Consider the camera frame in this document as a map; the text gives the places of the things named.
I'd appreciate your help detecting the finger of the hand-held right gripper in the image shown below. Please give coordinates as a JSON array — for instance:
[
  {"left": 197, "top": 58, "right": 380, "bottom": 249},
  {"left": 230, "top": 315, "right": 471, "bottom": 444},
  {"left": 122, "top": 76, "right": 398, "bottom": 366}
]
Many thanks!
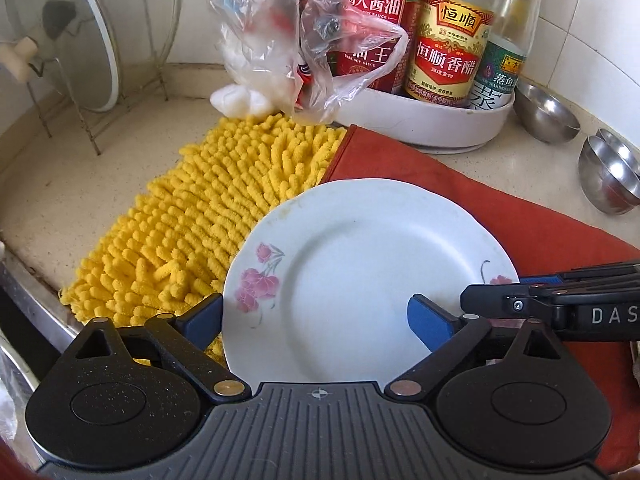
[
  {"left": 519, "top": 259, "right": 640, "bottom": 292},
  {"left": 460, "top": 283, "right": 557, "bottom": 318}
]

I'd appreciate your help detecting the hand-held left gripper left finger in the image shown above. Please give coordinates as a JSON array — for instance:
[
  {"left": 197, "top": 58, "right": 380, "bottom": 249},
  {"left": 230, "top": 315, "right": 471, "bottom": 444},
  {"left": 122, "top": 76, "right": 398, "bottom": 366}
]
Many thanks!
[{"left": 74, "top": 293, "right": 252, "bottom": 404}]

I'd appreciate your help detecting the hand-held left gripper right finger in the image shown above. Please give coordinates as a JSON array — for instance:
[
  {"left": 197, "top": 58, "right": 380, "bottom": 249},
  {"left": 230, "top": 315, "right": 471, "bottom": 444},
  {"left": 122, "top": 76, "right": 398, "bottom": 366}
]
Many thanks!
[{"left": 384, "top": 294, "right": 567, "bottom": 403}]

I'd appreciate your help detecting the stainless steel bowl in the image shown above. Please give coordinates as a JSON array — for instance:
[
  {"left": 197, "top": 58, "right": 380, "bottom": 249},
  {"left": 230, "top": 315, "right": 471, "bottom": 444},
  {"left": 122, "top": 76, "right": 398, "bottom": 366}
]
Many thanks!
[
  {"left": 578, "top": 135, "right": 640, "bottom": 216},
  {"left": 512, "top": 80, "right": 582, "bottom": 145},
  {"left": 595, "top": 127, "right": 640, "bottom": 173}
]

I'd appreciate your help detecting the white floral plate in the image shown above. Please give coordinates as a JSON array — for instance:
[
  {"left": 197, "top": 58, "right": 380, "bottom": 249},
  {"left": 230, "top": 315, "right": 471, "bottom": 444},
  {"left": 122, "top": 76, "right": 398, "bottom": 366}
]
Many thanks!
[{"left": 221, "top": 178, "right": 521, "bottom": 386}]

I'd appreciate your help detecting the yellow chenille mat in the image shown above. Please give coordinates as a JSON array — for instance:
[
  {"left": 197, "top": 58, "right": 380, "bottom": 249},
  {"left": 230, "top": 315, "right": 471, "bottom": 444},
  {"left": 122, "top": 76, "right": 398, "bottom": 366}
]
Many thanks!
[{"left": 59, "top": 114, "right": 348, "bottom": 367}]

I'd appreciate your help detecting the red cloth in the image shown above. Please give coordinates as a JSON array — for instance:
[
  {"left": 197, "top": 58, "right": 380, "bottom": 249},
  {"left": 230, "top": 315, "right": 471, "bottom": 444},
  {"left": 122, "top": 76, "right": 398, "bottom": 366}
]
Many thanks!
[{"left": 320, "top": 125, "right": 640, "bottom": 472}]

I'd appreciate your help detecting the steel sink rim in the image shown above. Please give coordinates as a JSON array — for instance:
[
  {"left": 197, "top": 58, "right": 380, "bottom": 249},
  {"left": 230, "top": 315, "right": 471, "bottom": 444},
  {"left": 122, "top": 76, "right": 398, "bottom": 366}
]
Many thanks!
[{"left": 0, "top": 255, "right": 83, "bottom": 356}]

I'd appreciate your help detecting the white turntable condiment rack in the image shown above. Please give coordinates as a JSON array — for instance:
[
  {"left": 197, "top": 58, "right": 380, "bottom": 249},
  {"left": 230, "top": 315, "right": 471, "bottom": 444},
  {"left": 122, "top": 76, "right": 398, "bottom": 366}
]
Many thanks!
[{"left": 330, "top": 80, "right": 516, "bottom": 156}]

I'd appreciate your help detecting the purple label clear bottle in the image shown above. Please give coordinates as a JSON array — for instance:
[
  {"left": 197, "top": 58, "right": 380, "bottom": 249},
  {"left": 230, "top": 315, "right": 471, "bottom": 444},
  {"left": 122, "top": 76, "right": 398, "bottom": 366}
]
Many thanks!
[{"left": 467, "top": 0, "right": 546, "bottom": 111}]

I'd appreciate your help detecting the yellow cap vinegar bottle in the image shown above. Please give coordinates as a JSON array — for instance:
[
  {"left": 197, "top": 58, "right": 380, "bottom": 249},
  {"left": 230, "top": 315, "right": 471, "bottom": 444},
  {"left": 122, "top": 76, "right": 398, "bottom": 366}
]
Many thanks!
[{"left": 402, "top": 0, "right": 503, "bottom": 109}]

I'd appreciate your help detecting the clear plastic bag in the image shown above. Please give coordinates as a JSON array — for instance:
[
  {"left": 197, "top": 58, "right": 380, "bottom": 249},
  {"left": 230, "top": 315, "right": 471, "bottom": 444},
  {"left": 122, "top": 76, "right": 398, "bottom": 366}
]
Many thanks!
[{"left": 187, "top": 0, "right": 411, "bottom": 127}]

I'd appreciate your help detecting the glass pot lid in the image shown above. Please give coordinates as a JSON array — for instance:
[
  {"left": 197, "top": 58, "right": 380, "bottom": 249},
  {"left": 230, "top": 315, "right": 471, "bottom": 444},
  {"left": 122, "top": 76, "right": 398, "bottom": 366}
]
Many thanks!
[{"left": 0, "top": 0, "right": 124, "bottom": 114}]

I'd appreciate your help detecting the red label soy sauce bottle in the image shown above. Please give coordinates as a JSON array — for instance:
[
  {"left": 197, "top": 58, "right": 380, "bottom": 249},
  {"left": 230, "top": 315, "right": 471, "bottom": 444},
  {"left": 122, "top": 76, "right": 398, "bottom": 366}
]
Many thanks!
[{"left": 332, "top": 0, "right": 426, "bottom": 97}]

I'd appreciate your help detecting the metal wire lid rack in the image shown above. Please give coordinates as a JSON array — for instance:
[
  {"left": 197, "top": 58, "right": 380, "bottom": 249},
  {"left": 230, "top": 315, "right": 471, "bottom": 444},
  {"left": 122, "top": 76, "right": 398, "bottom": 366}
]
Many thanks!
[{"left": 25, "top": 0, "right": 184, "bottom": 157}]

